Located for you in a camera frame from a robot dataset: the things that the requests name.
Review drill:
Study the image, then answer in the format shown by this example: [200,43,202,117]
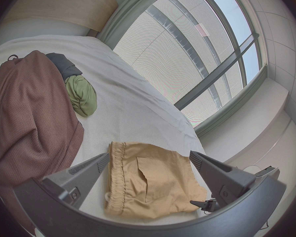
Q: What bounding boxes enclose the green garment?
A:
[65,75,97,118]

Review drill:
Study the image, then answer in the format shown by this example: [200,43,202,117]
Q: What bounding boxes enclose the bed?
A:
[0,0,208,231]

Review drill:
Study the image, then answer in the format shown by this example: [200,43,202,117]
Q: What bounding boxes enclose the window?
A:
[112,0,262,130]

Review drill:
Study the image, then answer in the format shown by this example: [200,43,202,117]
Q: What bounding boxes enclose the grey-green curtain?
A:
[96,0,168,41]

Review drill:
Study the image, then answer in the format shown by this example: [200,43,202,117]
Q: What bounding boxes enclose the tan shorts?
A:
[104,141,208,219]

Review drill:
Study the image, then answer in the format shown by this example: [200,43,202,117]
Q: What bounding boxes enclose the brown shorts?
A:
[0,50,85,231]

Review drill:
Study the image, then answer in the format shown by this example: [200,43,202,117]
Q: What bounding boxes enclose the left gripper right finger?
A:
[189,151,256,209]

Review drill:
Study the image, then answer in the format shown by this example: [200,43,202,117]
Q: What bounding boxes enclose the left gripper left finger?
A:
[42,153,110,207]

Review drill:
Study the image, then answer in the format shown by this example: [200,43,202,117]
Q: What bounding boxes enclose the black garment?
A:
[46,53,83,79]

